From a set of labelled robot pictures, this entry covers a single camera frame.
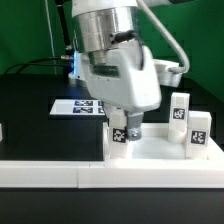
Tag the white marker plate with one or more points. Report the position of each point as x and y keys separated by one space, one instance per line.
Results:
x=77 y=107

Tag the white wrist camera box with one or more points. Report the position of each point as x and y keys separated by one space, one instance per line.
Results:
x=165 y=76

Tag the white U-shaped fence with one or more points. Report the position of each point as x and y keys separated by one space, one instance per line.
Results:
x=159 y=173

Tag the white square tabletop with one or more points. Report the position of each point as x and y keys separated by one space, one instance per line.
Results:
x=154 y=144

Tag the white block at left edge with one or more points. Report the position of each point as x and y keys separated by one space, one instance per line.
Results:
x=1 y=134

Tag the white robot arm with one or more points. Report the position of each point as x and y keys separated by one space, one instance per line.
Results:
x=103 y=25

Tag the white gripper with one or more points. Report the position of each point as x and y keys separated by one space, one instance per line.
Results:
x=132 y=90

